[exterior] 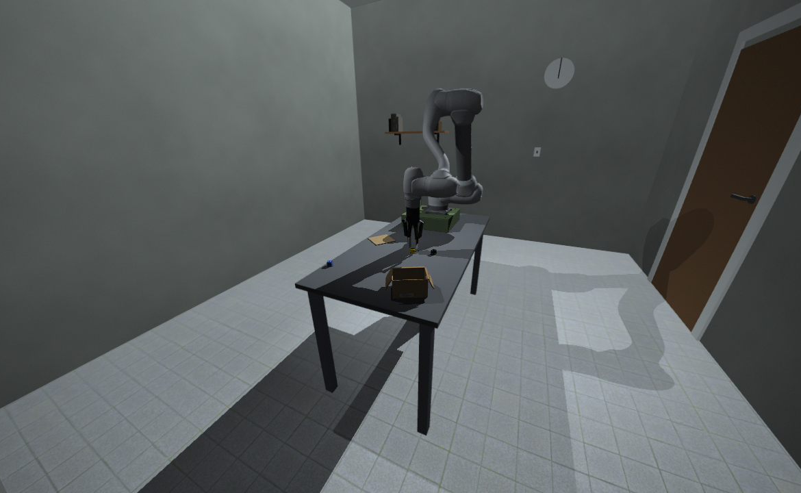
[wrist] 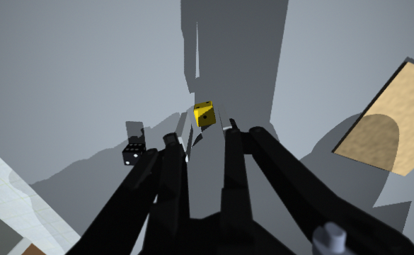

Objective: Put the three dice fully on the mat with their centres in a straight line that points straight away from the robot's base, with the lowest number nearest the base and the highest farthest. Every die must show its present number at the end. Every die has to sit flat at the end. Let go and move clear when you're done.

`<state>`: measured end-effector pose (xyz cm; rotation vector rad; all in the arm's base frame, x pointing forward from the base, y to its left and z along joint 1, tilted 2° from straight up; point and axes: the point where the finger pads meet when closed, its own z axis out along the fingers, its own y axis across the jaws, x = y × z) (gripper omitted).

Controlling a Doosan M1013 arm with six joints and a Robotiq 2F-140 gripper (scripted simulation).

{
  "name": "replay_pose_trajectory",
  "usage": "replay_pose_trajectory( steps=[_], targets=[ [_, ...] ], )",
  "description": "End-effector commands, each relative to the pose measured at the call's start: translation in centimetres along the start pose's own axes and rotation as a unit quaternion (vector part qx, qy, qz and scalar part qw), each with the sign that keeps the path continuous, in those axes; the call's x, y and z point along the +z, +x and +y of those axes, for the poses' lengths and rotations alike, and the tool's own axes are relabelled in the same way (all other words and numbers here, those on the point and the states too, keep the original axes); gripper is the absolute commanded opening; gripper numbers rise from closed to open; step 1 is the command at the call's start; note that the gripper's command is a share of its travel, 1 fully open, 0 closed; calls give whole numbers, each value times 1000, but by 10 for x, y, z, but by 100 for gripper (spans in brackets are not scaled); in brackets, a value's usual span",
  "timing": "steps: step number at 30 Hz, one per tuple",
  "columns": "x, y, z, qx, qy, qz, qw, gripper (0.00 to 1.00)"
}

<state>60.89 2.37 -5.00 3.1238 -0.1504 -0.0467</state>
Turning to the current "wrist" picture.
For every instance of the black die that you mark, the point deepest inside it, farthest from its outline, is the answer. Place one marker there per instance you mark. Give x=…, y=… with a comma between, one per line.
x=132, y=152

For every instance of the yellow die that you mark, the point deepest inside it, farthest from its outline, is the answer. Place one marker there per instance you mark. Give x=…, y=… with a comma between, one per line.
x=204, y=114

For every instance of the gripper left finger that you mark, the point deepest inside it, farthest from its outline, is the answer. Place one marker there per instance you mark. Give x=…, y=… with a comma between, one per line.
x=157, y=173

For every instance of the tan textured mat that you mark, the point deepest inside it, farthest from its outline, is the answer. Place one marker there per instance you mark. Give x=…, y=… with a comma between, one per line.
x=383, y=136

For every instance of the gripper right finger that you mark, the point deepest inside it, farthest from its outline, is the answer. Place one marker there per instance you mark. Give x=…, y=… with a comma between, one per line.
x=331, y=224

